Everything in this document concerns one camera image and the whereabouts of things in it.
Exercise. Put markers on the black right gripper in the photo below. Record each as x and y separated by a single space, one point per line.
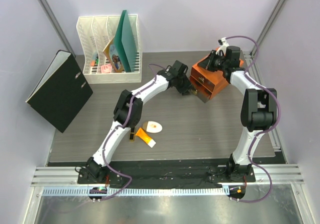
210 61

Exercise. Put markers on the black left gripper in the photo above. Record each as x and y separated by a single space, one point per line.
186 86

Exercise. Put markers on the transparent drawer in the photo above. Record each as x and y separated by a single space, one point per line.
207 83
202 93

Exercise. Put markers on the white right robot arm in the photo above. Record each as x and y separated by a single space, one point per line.
259 109

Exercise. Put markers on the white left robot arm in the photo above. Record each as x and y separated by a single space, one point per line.
127 114

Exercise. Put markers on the orange drawer box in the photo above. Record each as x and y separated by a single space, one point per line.
221 78

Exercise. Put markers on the white oval compact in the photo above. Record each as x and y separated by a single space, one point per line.
152 127

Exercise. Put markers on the green folder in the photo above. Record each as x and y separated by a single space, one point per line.
124 42

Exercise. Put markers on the white mesh file organizer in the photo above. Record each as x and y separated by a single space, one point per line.
94 33

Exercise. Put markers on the orange cream tube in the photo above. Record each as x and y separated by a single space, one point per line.
145 137

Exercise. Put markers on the illustrated booklet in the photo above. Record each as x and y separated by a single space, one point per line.
111 53

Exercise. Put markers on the pink sticky note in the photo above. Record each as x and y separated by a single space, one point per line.
106 68

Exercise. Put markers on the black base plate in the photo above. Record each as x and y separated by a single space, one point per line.
129 174

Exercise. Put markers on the black ring binder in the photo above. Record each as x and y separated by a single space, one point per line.
61 92

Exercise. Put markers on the aluminium frame rail front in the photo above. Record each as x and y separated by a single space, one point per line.
68 176

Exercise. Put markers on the white slotted cable duct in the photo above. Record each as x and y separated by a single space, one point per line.
99 191

